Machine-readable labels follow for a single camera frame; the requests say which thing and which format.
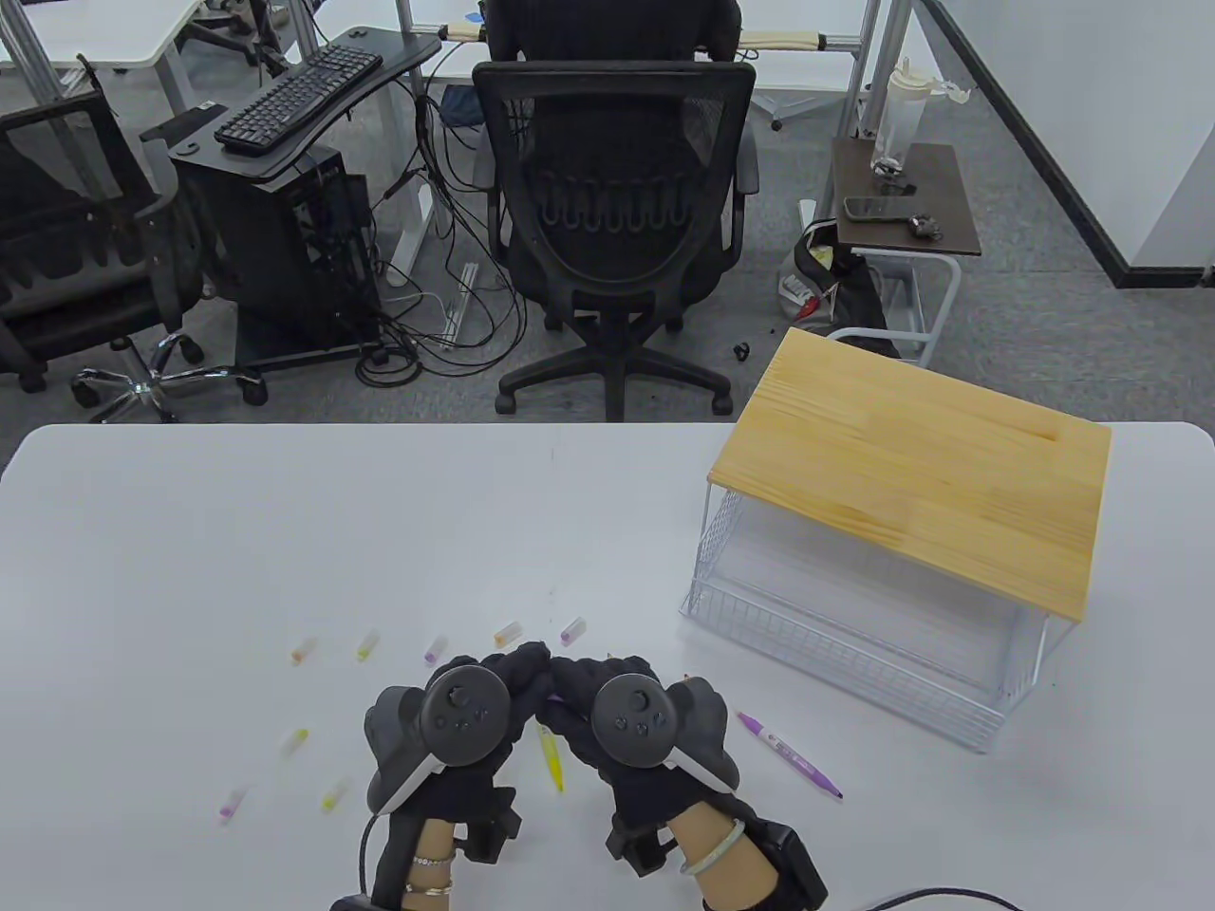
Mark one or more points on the person's right hand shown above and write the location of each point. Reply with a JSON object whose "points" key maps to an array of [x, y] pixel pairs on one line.
{"points": [[570, 712]]}

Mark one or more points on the person's left hand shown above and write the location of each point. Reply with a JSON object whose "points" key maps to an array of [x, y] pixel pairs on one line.
{"points": [[522, 678]]}

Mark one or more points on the clear orange highlighter cap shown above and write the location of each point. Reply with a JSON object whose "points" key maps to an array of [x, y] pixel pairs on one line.
{"points": [[508, 633], [302, 650]]}

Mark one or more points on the yellow double-ended highlighter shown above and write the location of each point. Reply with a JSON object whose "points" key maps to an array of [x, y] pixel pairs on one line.
{"points": [[551, 759]]}

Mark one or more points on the clear yellow highlighter cap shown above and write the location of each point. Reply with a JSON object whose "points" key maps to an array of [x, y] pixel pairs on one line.
{"points": [[334, 795], [367, 645], [295, 742]]}

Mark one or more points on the person's right forearm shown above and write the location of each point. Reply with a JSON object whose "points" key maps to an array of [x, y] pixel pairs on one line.
{"points": [[731, 883]]}

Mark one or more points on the person's left forearm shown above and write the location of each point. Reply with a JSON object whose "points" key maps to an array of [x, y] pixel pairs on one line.
{"points": [[435, 835]]}

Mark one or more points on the black left hand controller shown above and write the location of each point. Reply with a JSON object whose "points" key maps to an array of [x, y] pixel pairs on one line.
{"points": [[465, 707]]}

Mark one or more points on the black hand controller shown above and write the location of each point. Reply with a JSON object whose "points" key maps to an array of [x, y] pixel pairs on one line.
{"points": [[465, 707], [634, 714]]}

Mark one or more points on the black right hand controller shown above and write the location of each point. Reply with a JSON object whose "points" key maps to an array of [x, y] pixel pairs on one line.
{"points": [[634, 714]]}

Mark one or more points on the pale green bangle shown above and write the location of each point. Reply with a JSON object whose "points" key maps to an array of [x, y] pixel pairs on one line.
{"points": [[721, 852]]}

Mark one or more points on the black right wrist module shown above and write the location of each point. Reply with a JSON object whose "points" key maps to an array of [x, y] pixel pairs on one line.
{"points": [[793, 864]]}

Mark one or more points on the white power strip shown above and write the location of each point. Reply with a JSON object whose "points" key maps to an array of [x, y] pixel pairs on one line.
{"points": [[462, 304]]}

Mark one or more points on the small black floor object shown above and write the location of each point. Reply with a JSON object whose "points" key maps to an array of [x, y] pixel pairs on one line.
{"points": [[741, 351]]}

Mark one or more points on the wooden basket lid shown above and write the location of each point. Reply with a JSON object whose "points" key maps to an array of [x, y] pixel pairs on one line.
{"points": [[911, 474]]}

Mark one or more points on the black computer tower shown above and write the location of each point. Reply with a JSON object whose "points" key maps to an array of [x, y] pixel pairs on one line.
{"points": [[285, 256]]}

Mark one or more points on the white desk leg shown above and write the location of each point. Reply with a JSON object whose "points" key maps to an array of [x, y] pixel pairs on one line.
{"points": [[424, 204]]}

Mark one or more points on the dark floor bag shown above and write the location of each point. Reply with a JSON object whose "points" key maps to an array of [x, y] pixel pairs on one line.
{"points": [[845, 285]]}

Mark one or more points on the black mesh office chair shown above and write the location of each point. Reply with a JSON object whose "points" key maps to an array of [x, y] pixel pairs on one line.
{"points": [[617, 152], [85, 285]]}

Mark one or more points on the bunch of keys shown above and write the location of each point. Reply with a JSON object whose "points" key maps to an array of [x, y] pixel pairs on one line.
{"points": [[923, 227]]}

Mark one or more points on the black keyboard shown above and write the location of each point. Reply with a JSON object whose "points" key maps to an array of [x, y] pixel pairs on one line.
{"points": [[299, 95]]}

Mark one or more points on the black curved desk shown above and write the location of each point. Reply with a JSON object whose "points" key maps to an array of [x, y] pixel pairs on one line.
{"points": [[399, 52]]}

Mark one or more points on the brown side table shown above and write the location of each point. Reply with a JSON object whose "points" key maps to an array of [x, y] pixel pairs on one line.
{"points": [[949, 180]]}

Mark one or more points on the clear tumbler bottle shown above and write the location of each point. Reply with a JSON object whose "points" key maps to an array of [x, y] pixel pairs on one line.
{"points": [[897, 114]]}

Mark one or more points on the white desk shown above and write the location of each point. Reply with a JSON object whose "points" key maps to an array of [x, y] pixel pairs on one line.
{"points": [[95, 28]]}

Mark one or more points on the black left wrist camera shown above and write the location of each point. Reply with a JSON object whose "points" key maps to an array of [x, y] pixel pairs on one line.
{"points": [[489, 826]]}

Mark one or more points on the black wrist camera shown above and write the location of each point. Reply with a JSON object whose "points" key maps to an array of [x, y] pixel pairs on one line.
{"points": [[489, 826], [641, 845]]}

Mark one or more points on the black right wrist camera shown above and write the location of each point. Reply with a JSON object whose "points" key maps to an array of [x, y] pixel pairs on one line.
{"points": [[641, 845]]}

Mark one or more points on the grey metal post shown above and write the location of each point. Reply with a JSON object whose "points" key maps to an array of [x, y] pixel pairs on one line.
{"points": [[859, 66]]}

